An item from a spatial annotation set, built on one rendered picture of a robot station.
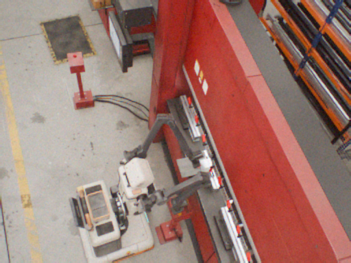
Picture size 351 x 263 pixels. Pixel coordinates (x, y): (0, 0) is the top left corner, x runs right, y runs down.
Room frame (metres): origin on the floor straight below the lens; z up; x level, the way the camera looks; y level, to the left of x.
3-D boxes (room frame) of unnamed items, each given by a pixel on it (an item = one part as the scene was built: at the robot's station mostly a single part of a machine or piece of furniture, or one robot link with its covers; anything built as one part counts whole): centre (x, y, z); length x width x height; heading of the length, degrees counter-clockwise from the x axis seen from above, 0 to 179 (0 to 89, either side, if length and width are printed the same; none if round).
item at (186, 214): (1.19, -0.17, 0.75); 0.20 x 0.16 x 0.18; 30
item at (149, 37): (2.62, 0.47, 1.18); 0.40 x 0.24 x 0.07; 26
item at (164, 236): (1.18, -0.15, 0.06); 0.25 x 0.20 x 0.12; 120
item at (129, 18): (2.49, 0.61, 1.53); 0.51 x 0.25 x 0.85; 31
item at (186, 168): (1.50, -0.22, 1.00); 0.26 x 0.18 x 0.01; 116
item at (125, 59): (2.41, 0.66, 1.42); 0.45 x 0.12 x 0.36; 31
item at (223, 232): (1.00, -0.56, 0.89); 0.30 x 0.05 x 0.03; 26
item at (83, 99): (2.62, 1.25, 0.41); 0.25 x 0.20 x 0.83; 116
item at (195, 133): (2.06, -0.11, 0.92); 0.50 x 0.06 x 0.10; 26
